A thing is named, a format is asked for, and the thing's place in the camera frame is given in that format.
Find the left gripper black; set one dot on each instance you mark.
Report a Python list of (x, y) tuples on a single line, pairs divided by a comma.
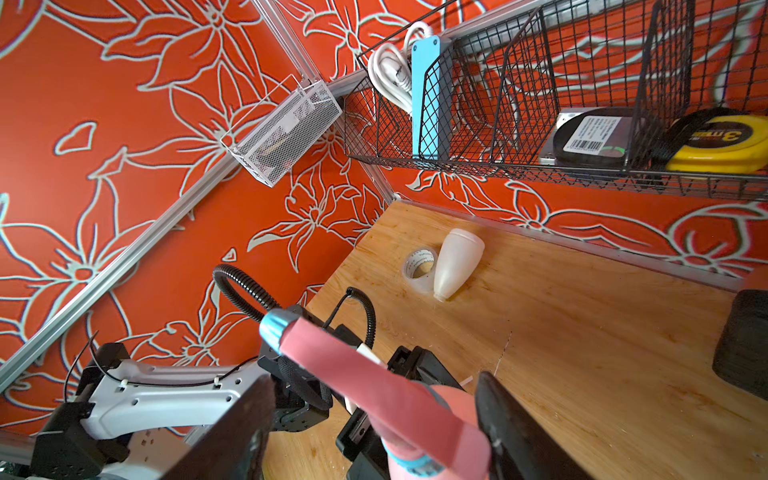
[(401, 429)]

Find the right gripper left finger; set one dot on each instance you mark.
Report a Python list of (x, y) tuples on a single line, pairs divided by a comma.
[(235, 445)]

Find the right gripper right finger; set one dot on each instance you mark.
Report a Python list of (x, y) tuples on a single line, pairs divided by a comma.
[(520, 447)]

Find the pink blue spray nozzle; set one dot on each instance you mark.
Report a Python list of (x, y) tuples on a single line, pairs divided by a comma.
[(312, 348)]

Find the opaque pink spray bottle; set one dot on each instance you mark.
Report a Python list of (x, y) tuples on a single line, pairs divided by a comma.
[(461, 403)]

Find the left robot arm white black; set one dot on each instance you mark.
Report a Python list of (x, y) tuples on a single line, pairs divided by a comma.
[(86, 438)]

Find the white spray bottle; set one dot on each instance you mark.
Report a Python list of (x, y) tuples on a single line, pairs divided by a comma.
[(458, 258)]

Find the clear tape roll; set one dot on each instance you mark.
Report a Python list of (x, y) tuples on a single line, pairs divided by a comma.
[(418, 270)]

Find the black orange tool case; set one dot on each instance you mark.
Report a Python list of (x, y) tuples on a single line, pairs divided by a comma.
[(740, 357)]

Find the black round device with label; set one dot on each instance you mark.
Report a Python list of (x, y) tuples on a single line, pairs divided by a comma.
[(588, 137)]

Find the black yellow tape measure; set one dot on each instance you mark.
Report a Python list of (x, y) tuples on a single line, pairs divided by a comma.
[(718, 140)]

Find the light blue box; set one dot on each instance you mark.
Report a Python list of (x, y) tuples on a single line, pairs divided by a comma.
[(432, 91)]

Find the clear plastic wall bin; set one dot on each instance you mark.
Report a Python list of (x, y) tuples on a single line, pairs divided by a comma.
[(268, 138)]

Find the black wire basket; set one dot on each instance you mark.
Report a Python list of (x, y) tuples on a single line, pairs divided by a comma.
[(514, 73)]

